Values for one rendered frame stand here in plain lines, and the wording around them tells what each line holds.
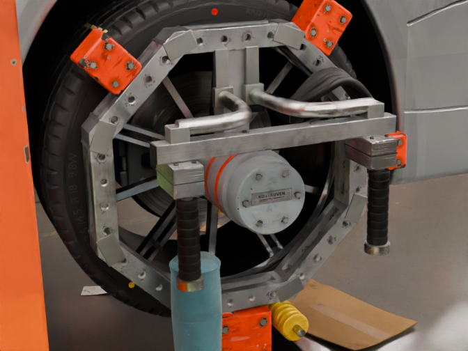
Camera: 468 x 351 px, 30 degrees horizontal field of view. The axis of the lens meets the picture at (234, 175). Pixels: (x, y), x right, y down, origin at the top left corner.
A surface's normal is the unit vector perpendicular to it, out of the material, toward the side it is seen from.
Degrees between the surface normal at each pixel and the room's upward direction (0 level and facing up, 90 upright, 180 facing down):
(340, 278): 0
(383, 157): 90
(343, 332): 1
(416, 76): 90
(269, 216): 90
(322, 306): 2
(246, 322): 90
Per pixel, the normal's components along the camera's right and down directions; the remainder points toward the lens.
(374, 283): -0.02, -0.95
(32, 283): 0.38, 0.27
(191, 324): -0.17, 0.33
